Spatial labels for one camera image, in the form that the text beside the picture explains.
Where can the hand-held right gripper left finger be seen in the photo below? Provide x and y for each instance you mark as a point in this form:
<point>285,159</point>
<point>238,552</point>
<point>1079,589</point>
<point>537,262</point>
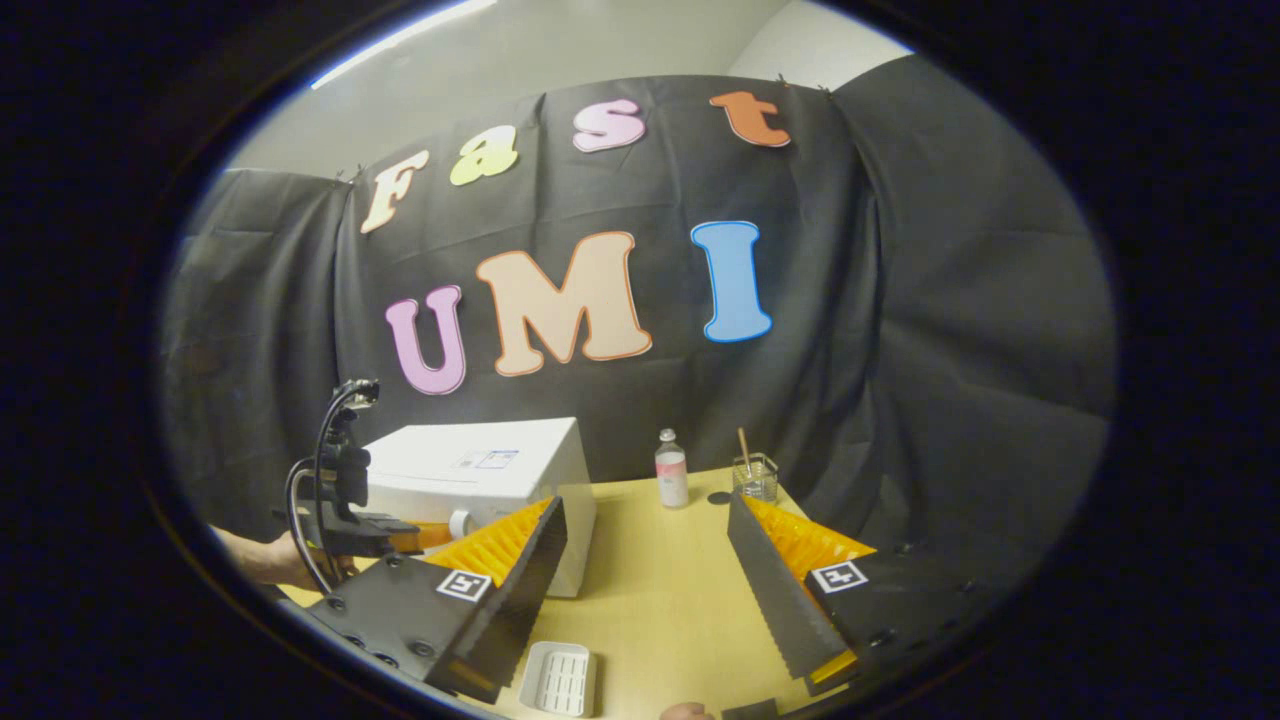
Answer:
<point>525,590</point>

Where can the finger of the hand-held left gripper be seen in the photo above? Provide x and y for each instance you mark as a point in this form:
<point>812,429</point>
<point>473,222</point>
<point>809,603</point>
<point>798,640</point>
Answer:
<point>428,537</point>

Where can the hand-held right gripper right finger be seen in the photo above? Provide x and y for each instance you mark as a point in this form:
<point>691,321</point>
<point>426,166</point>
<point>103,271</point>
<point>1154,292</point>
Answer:
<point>770,600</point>

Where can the white microwave oven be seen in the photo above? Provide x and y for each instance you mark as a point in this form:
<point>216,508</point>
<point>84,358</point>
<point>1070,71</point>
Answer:
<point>470,470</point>

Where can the white plastic tray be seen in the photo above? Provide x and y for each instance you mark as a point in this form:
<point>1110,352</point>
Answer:
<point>558,680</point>

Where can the clear glass holder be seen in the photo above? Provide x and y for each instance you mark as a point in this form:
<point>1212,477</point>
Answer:
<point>756,482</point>

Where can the thin wooden stick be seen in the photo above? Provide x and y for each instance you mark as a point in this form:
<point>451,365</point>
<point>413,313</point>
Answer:
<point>743,445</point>

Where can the small bottle pink label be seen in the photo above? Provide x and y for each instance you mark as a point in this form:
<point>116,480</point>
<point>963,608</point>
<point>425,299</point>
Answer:
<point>671,475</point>

